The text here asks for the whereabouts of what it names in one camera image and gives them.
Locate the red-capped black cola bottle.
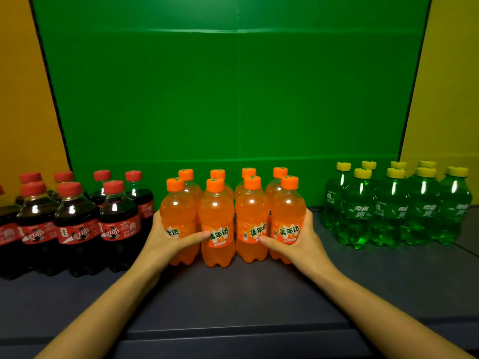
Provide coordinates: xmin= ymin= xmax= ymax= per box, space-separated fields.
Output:
xmin=89 ymin=170 xmax=112 ymax=206
xmin=50 ymin=171 xmax=90 ymax=202
xmin=125 ymin=170 xmax=155 ymax=236

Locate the person's right hand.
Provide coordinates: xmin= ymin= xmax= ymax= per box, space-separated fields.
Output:
xmin=258 ymin=209 xmax=339 ymax=282

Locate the group of orange soda bottles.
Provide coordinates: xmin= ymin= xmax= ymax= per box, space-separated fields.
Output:
xmin=198 ymin=167 xmax=289 ymax=269

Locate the orange backing board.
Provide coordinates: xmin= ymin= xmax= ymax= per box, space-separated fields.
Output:
xmin=0 ymin=0 xmax=72 ymax=206

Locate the cluster of green soda bottles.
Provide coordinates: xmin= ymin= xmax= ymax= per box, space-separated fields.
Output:
xmin=321 ymin=160 xmax=438 ymax=232

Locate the group of dark cola bottles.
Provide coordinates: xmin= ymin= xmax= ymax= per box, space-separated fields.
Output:
xmin=0 ymin=172 xmax=142 ymax=280

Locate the person's left hand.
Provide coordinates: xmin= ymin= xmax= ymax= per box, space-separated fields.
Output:
xmin=136 ymin=211 xmax=212 ymax=275

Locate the person's left forearm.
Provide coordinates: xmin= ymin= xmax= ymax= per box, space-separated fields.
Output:
xmin=35 ymin=259 xmax=162 ymax=359

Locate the person's right forearm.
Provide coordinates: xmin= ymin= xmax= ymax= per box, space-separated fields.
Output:
xmin=314 ymin=267 xmax=474 ymax=359

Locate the yellow-capped green soda bottle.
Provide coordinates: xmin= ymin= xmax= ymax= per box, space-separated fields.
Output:
xmin=430 ymin=166 xmax=473 ymax=246
xmin=338 ymin=168 xmax=376 ymax=250
xmin=370 ymin=168 xmax=411 ymax=249
xmin=400 ymin=167 xmax=442 ymax=246

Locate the yellow backing board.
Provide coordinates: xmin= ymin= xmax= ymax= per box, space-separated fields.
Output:
xmin=399 ymin=0 xmax=479 ymax=206

